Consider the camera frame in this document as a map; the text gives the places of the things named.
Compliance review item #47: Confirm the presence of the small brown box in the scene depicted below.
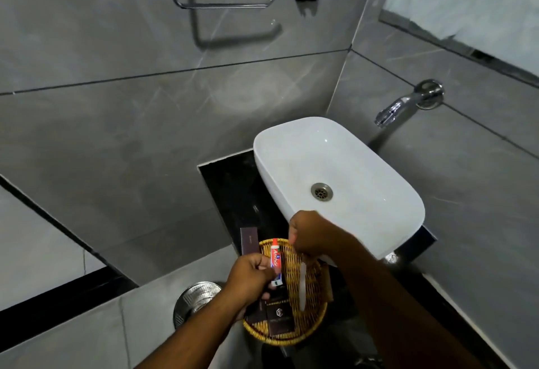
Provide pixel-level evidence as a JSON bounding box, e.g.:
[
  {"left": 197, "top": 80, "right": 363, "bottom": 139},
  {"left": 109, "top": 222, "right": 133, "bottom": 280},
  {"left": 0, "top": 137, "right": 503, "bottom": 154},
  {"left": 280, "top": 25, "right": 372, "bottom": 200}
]
[{"left": 322, "top": 265, "right": 334, "bottom": 303}]

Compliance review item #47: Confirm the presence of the person's left hand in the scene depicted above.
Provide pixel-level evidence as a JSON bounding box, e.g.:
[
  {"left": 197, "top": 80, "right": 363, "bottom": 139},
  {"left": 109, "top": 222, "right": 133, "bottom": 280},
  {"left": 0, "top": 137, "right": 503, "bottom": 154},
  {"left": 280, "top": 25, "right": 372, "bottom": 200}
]
[{"left": 222, "top": 253, "right": 278, "bottom": 320}]

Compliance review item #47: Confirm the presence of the tall dark brown box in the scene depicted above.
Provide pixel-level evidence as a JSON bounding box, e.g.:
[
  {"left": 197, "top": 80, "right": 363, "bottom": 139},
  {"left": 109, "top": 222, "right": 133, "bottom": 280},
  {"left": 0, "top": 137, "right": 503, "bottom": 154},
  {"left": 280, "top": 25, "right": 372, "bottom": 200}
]
[{"left": 240, "top": 227, "right": 261, "bottom": 256}]

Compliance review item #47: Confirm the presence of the metal sink drain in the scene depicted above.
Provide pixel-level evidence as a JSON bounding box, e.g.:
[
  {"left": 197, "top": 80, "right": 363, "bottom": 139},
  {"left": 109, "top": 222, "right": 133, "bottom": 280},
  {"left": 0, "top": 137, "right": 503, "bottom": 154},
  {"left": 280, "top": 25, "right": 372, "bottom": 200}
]
[{"left": 311, "top": 183, "right": 334, "bottom": 202}]

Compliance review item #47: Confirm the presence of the wall mirror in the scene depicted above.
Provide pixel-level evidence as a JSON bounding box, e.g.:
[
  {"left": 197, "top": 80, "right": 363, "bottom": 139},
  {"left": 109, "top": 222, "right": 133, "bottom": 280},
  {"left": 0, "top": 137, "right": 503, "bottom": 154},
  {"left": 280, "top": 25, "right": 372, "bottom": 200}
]
[{"left": 378, "top": 0, "right": 539, "bottom": 88}]

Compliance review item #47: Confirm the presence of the red and white toothpaste tube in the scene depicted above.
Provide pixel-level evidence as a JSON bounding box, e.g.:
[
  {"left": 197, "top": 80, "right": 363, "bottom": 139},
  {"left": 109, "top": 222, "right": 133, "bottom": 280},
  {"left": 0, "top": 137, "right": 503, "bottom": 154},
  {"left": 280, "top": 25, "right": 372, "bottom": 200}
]
[{"left": 269, "top": 238, "right": 284, "bottom": 289}]

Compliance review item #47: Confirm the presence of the round wicker basket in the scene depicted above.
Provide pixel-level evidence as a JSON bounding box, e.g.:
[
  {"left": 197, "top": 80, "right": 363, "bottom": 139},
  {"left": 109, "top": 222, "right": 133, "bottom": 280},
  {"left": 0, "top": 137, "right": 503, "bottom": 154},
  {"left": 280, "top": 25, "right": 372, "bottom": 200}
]
[{"left": 242, "top": 238, "right": 334, "bottom": 347}]

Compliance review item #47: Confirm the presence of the person's right forearm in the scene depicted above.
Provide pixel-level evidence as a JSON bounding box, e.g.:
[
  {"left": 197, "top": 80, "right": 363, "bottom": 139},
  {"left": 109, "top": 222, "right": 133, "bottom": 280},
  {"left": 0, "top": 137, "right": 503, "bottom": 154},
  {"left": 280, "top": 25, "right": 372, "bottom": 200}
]
[{"left": 330, "top": 236, "right": 485, "bottom": 369}]

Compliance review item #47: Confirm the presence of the person's left forearm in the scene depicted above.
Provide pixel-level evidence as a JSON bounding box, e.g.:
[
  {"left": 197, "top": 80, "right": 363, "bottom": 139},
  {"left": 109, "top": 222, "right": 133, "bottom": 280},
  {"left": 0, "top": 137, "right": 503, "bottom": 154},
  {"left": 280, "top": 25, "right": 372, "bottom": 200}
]
[{"left": 134, "top": 292, "right": 250, "bottom": 369}]

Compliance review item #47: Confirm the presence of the white toothbrush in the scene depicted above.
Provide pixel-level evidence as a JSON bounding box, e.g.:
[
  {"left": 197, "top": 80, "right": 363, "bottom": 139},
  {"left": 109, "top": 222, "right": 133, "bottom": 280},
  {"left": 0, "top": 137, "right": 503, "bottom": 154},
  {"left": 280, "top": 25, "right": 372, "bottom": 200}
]
[{"left": 298, "top": 258, "right": 307, "bottom": 311}]

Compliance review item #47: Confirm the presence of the steel waste bin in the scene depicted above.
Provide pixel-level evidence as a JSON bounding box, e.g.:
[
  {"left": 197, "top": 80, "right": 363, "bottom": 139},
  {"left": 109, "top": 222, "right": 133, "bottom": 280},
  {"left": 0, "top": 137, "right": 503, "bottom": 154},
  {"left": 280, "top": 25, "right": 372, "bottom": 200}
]
[{"left": 173, "top": 281, "right": 223, "bottom": 330}]

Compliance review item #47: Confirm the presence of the white ceramic sink basin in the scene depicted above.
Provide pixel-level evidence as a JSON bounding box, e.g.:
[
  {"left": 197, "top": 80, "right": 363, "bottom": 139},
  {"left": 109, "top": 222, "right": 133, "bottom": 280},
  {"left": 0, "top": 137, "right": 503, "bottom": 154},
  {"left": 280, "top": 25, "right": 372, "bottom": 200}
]
[{"left": 253, "top": 117, "right": 426, "bottom": 261}]

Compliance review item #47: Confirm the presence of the person's right hand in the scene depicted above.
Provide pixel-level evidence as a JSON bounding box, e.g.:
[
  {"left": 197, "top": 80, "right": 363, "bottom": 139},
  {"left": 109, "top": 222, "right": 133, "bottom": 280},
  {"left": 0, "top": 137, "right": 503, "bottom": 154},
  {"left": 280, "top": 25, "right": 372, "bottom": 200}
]
[{"left": 288, "top": 211, "right": 359, "bottom": 263}]

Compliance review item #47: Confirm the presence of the dark brown packet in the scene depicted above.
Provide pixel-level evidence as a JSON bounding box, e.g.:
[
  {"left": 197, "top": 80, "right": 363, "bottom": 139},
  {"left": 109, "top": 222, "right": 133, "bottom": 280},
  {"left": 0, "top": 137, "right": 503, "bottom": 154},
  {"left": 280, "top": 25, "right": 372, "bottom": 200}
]
[
  {"left": 266, "top": 296, "right": 296, "bottom": 337},
  {"left": 245, "top": 300, "right": 270, "bottom": 325}
]

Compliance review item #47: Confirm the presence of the chrome wall faucet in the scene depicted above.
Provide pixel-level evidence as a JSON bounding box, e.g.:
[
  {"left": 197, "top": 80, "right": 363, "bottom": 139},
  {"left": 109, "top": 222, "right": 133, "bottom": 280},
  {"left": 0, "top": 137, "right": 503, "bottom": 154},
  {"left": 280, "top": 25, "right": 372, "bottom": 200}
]
[{"left": 374, "top": 79, "right": 445, "bottom": 129}]

